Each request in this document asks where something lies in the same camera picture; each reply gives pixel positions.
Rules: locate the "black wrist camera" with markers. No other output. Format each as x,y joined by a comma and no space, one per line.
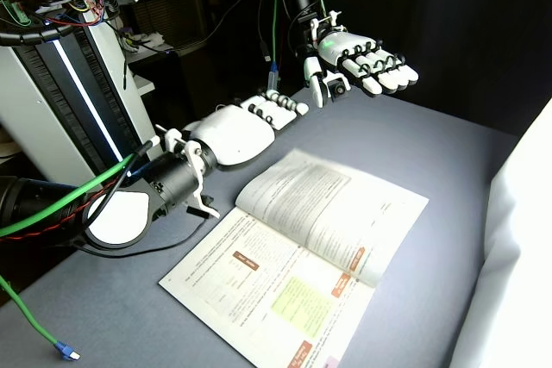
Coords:
338,89

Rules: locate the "illustrated textbook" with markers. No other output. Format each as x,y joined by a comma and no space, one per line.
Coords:
302,221

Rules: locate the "white backdrop sheet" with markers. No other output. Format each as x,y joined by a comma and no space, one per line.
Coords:
517,256

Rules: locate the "grey table cloth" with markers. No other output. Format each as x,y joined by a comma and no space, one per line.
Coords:
431,161

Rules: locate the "white robot body column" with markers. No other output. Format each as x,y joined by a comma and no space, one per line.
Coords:
43,105

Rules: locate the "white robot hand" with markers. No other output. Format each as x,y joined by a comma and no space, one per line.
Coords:
241,135
340,49

